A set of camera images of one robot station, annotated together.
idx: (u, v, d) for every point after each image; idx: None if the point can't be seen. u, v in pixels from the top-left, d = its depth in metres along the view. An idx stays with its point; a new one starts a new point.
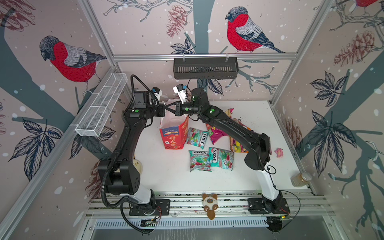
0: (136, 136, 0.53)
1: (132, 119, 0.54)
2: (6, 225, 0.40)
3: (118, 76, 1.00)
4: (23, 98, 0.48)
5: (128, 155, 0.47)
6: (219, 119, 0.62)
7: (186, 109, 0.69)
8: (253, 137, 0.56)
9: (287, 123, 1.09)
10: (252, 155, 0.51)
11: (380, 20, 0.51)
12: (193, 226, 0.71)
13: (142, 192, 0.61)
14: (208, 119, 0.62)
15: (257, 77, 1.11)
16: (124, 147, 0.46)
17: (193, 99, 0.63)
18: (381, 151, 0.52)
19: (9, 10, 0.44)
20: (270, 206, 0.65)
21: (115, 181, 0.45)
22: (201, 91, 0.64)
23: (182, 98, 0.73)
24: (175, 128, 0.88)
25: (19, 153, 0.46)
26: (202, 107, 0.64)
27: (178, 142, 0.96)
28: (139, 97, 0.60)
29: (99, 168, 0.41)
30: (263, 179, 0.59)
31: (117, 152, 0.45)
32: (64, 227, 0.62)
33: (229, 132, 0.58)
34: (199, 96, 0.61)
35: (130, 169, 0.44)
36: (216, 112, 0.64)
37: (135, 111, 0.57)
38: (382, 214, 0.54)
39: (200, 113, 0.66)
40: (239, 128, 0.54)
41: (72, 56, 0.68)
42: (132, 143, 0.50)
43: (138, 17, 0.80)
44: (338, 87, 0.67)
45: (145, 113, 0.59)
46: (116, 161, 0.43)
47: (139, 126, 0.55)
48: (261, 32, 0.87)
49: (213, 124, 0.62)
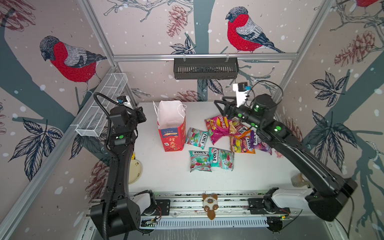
0: (126, 166, 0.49)
1: (118, 146, 0.50)
2: (6, 225, 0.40)
3: (118, 76, 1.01)
4: (23, 98, 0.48)
5: (123, 190, 0.43)
6: (287, 143, 0.46)
7: (240, 115, 0.55)
8: (336, 181, 0.40)
9: (287, 123, 1.09)
10: (330, 203, 0.37)
11: (380, 20, 0.51)
12: (193, 226, 0.71)
13: (141, 198, 0.61)
14: (271, 139, 0.47)
15: (257, 77, 1.11)
16: (117, 182, 0.42)
17: (255, 108, 0.48)
18: (381, 151, 0.52)
19: (9, 10, 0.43)
20: (269, 203, 0.66)
21: (113, 222, 0.40)
22: (273, 103, 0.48)
23: (240, 100, 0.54)
24: (174, 129, 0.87)
25: (19, 153, 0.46)
26: (265, 121, 0.48)
27: (177, 143, 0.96)
28: (117, 120, 0.52)
29: (93, 213, 0.36)
30: (296, 202, 0.51)
31: (110, 191, 0.40)
32: (64, 227, 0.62)
33: (300, 163, 0.43)
34: (267, 108, 0.46)
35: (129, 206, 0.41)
36: (283, 131, 0.49)
37: (120, 137, 0.52)
38: (382, 214, 0.54)
39: (261, 128, 0.51)
40: (315, 162, 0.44)
41: (72, 56, 0.68)
42: (123, 176, 0.46)
43: (138, 17, 0.81)
44: (338, 87, 0.67)
45: (130, 135, 0.55)
46: (111, 201, 0.38)
47: (128, 154, 0.52)
48: (261, 31, 0.87)
49: (276, 145, 0.47)
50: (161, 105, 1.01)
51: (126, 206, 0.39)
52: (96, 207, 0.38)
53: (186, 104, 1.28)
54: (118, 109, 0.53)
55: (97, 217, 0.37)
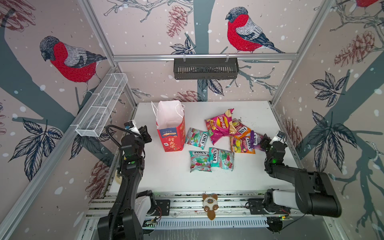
0: (135, 186, 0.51)
1: (129, 170, 0.56)
2: (6, 225, 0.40)
3: (118, 76, 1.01)
4: (23, 98, 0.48)
5: (129, 204, 0.46)
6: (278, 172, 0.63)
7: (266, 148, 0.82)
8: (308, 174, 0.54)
9: (287, 123, 1.09)
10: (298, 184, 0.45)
11: (380, 20, 0.51)
12: (193, 226, 0.71)
13: (143, 207, 0.60)
14: (270, 172, 0.69)
15: (257, 77, 1.11)
16: (125, 197, 0.46)
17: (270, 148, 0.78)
18: (381, 151, 0.52)
19: (9, 10, 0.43)
20: (267, 197, 0.68)
21: None
22: (282, 147, 0.69)
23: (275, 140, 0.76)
24: (173, 129, 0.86)
25: (19, 153, 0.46)
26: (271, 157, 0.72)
27: (177, 143, 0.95)
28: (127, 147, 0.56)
29: (101, 225, 0.38)
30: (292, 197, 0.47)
31: (118, 204, 0.44)
32: (65, 227, 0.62)
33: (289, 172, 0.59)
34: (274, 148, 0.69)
35: (134, 219, 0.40)
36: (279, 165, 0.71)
37: (131, 162, 0.60)
38: (382, 214, 0.54)
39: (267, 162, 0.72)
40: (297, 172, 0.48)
41: (72, 56, 0.68)
42: (132, 192, 0.50)
43: (138, 17, 0.81)
44: (338, 87, 0.67)
45: (140, 162, 0.62)
46: (118, 214, 0.41)
47: (138, 177, 0.57)
48: (261, 32, 0.87)
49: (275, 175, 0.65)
50: (160, 105, 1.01)
51: (131, 218, 0.41)
52: (104, 219, 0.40)
53: (187, 104, 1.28)
54: (128, 138, 0.59)
55: (103, 229, 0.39)
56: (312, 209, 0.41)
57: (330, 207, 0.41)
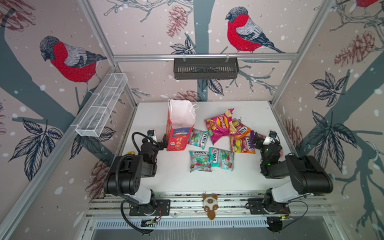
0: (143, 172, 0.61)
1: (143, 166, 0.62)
2: (6, 225, 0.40)
3: (118, 76, 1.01)
4: (24, 98, 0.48)
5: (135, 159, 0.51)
6: (273, 175, 0.66)
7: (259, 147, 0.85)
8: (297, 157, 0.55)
9: (287, 123, 1.09)
10: (290, 166, 0.50)
11: (380, 20, 0.51)
12: (193, 226, 0.71)
13: (142, 191, 0.61)
14: (266, 173, 0.71)
15: (257, 77, 1.11)
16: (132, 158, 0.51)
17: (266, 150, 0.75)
18: (381, 151, 0.52)
19: (9, 10, 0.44)
20: (268, 197, 0.67)
21: (121, 177, 0.46)
22: (277, 149, 0.70)
23: (267, 141, 0.81)
24: (186, 129, 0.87)
25: (19, 153, 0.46)
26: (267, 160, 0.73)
27: (183, 143, 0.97)
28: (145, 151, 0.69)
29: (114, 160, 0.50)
30: (291, 195, 0.51)
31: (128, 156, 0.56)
32: (65, 227, 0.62)
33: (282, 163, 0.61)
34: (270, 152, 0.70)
35: (137, 165, 0.50)
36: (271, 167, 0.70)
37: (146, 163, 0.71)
38: (382, 214, 0.54)
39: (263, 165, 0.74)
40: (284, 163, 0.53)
41: (72, 56, 0.68)
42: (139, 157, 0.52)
43: (138, 17, 0.81)
44: (338, 87, 0.67)
45: (152, 167, 0.72)
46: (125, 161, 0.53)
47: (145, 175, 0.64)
48: (261, 32, 0.87)
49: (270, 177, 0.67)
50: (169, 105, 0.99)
51: (137, 163, 0.50)
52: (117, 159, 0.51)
53: None
54: (146, 146, 0.71)
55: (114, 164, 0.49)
56: (307, 188, 0.44)
57: (323, 184, 0.45)
